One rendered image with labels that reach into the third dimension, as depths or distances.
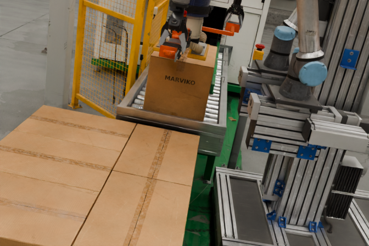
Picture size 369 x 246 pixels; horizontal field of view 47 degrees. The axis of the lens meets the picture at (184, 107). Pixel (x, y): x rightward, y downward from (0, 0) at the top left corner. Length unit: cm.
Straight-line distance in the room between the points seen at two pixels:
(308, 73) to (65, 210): 115
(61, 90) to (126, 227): 200
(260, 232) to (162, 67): 113
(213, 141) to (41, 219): 129
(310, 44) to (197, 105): 105
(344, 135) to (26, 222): 139
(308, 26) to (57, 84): 228
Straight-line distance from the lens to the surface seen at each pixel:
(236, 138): 330
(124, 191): 198
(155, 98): 272
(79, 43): 398
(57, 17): 344
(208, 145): 271
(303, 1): 183
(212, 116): 296
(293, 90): 203
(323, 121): 211
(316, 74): 188
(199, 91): 267
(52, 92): 362
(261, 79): 251
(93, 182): 202
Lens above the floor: 163
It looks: 21 degrees down
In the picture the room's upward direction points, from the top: 10 degrees clockwise
